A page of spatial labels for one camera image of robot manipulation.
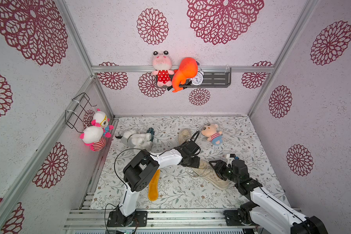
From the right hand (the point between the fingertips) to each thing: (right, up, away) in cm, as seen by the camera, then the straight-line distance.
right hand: (210, 163), depth 83 cm
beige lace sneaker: (-13, +15, +19) cm, 28 cm away
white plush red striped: (-68, +15, +2) cm, 70 cm away
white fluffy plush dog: (-42, +12, +4) cm, 44 cm away
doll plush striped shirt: (+5, +18, +19) cm, 27 cm away
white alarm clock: (-6, +50, +7) cm, 50 cm away
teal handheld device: (-36, +18, +18) cm, 44 cm away
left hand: (-7, -3, +8) cm, 11 cm away
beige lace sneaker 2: (-2, -6, +2) cm, 6 cm away
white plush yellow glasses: (-68, +26, +11) cm, 74 cm away
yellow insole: (-32, -15, -2) cm, 35 cm away
